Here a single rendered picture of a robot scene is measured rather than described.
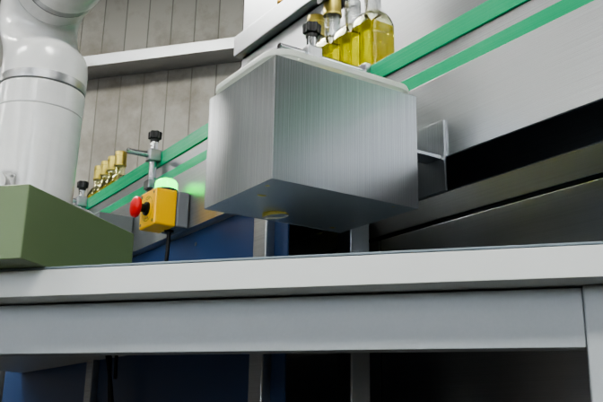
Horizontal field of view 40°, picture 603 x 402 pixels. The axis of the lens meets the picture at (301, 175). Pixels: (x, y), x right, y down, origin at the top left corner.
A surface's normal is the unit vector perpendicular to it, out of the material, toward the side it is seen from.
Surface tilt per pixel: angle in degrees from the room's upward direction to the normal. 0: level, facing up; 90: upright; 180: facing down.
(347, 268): 90
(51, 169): 91
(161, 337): 90
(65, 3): 173
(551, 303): 90
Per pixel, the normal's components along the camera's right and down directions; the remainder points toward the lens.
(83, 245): 0.96, -0.07
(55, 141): 0.72, -0.18
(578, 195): -0.83, -0.18
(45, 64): 0.28, -0.29
